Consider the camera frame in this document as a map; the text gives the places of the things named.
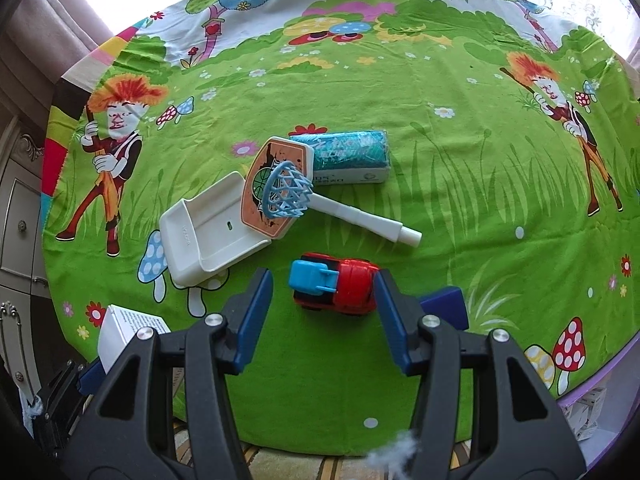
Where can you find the mauve drape curtain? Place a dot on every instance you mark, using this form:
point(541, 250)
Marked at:
point(30, 25)

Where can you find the dark blue box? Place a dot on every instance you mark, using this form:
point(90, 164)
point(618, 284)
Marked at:
point(447, 307)

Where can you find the green cartoon printed bedsheet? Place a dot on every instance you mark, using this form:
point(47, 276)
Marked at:
point(450, 185)

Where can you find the purple storage box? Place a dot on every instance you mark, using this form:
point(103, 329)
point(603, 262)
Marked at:
point(605, 371)

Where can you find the white plastic holder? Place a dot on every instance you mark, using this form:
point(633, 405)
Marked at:
point(200, 240)

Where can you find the white box with small print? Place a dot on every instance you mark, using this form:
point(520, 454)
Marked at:
point(125, 325)

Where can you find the white fluff tuft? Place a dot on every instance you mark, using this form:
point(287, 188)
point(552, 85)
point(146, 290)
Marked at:
point(392, 447)

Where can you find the toy basketball hoop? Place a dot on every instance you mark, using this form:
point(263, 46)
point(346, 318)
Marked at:
point(270, 160)

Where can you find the red and blue toy truck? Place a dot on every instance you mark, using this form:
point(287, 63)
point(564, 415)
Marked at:
point(350, 285)

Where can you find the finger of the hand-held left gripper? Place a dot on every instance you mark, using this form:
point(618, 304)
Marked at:
point(92, 380)

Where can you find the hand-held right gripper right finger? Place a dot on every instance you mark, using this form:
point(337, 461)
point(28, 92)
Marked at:
point(395, 320)

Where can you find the white box with logo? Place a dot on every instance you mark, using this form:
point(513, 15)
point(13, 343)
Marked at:
point(582, 410)

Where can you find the teal wrapped box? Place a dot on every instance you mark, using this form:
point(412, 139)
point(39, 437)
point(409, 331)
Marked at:
point(345, 152)

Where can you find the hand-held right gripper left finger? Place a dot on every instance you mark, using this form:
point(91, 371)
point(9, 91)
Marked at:
point(252, 320)

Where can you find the white carved cabinet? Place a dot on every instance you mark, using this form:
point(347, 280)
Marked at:
point(20, 220)

